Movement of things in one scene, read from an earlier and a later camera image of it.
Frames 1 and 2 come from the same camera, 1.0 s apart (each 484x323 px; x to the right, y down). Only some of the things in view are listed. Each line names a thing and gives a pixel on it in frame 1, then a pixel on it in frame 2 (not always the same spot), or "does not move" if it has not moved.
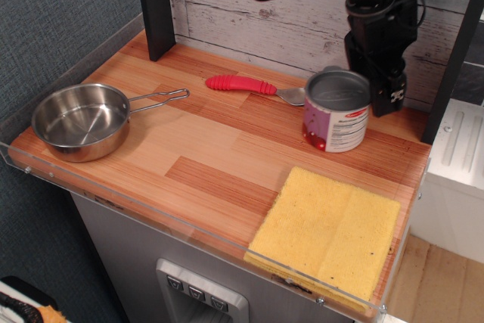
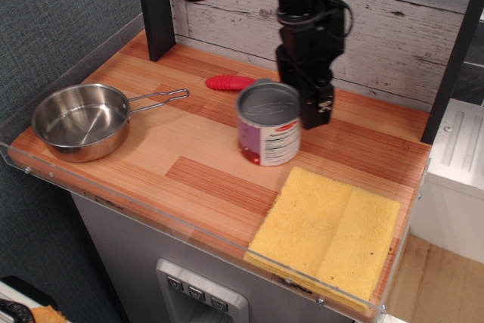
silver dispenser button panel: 193,296 does not move
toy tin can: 336,110 -> 269,123
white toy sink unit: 450,211 does not move
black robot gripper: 384,17 -> 312,36
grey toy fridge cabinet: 163,276 does not move
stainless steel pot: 89,122 does not move
